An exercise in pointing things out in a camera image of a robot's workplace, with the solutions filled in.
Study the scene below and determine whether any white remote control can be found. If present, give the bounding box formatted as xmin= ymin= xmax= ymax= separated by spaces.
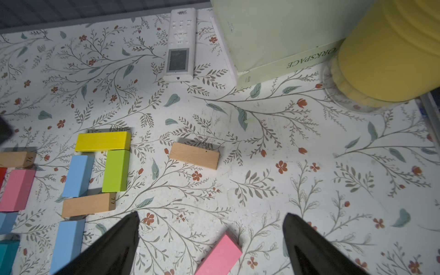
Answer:
xmin=163 ymin=8 xmax=197 ymax=83

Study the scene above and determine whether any red block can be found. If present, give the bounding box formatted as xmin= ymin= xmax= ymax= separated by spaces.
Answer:
xmin=0 ymin=167 xmax=8 ymax=189

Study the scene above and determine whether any yellow pencil cup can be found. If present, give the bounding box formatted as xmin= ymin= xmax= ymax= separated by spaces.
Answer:
xmin=331 ymin=1 xmax=440 ymax=108

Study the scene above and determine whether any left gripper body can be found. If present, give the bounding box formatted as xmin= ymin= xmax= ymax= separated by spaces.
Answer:
xmin=0 ymin=117 xmax=14 ymax=144

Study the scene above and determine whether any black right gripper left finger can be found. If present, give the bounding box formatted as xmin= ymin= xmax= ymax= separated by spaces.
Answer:
xmin=57 ymin=211 xmax=140 ymax=275

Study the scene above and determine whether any natural wood block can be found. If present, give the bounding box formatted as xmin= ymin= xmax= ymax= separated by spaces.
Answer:
xmin=61 ymin=192 xmax=116 ymax=218
xmin=169 ymin=142 xmax=220 ymax=170

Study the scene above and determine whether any teal block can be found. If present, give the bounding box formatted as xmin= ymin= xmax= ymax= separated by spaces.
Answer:
xmin=0 ymin=240 xmax=19 ymax=275

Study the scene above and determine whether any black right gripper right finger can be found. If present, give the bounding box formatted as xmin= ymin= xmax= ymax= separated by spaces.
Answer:
xmin=283 ymin=213 xmax=367 ymax=275

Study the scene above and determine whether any numbered wood block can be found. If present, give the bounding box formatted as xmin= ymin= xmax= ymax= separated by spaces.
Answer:
xmin=0 ymin=151 xmax=36 ymax=168

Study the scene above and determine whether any pale green book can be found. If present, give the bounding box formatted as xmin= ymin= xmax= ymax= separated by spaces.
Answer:
xmin=212 ymin=0 xmax=373 ymax=89

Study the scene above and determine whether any yellow block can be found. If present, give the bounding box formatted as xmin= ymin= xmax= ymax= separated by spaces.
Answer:
xmin=75 ymin=132 xmax=131 ymax=152

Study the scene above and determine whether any light blue block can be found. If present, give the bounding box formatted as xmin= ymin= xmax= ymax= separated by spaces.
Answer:
xmin=49 ymin=219 xmax=85 ymax=275
xmin=62 ymin=155 xmax=95 ymax=198
xmin=0 ymin=212 xmax=18 ymax=235

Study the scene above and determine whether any lime green block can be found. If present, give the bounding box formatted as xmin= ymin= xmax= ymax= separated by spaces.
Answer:
xmin=102 ymin=150 xmax=130 ymax=193

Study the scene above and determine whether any pink block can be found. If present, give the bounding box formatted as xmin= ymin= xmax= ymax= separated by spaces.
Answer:
xmin=1 ymin=170 xmax=36 ymax=212
xmin=195 ymin=232 xmax=242 ymax=275

